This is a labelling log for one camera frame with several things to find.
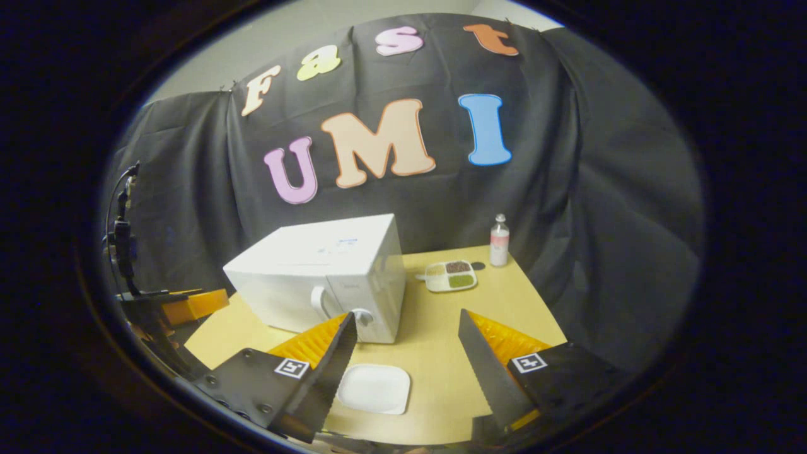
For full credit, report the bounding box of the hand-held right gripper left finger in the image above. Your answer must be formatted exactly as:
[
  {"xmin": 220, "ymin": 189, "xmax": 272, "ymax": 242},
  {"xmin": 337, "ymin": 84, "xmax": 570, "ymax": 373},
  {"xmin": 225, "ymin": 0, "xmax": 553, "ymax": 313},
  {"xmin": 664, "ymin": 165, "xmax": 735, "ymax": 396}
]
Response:
[{"xmin": 191, "ymin": 312, "xmax": 358, "ymax": 444}]

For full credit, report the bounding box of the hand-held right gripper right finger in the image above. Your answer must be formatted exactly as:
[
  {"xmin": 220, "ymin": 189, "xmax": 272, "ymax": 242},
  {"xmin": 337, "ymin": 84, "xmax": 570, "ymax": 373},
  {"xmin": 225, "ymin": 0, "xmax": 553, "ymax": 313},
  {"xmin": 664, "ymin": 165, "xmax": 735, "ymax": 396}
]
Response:
[{"xmin": 458, "ymin": 309, "xmax": 631, "ymax": 433}]

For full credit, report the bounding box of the white microwave oven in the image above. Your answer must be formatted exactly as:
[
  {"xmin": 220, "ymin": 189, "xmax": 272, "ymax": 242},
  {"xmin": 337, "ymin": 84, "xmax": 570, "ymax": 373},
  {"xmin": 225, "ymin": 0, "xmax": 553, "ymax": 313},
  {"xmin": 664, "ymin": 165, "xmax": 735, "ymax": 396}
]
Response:
[{"xmin": 223, "ymin": 214, "xmax": 406, "ymax": 345}]

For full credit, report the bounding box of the white square plate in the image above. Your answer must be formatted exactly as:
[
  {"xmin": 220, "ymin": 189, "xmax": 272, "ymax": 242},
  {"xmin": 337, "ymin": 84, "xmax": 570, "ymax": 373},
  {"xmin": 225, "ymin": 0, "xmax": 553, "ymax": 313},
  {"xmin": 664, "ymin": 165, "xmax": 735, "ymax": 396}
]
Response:
[{"xmin": 336, "ymin": 364, "xmax": 411, "ymax": 416}]

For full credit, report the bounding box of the divided tray of grains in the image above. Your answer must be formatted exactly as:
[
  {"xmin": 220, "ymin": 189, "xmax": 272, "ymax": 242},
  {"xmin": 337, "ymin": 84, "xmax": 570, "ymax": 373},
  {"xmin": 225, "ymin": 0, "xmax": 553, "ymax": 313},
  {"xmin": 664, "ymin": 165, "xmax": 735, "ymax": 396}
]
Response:
[{"xmin": 415, "ymin": 260, "xmax": 478, "ymax": 293}]

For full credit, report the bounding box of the clear bottle with pink label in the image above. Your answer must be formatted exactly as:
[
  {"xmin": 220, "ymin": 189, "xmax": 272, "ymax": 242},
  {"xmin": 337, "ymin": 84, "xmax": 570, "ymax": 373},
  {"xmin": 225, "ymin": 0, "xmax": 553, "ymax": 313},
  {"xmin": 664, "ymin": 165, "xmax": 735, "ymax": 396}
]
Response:
[{"xmin": 490, "ymin": 214, "xmax": 510, "ymax": 267}]

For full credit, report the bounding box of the black backdrop cloth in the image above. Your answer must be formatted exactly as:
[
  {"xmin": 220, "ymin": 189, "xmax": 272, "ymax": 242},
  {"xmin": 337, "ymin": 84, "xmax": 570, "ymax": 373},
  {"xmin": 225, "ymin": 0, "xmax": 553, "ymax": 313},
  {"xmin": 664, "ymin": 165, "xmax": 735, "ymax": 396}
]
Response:
[{"xmin": 101, "ymin": 13, "xmax": 705, "ymax": 379}]

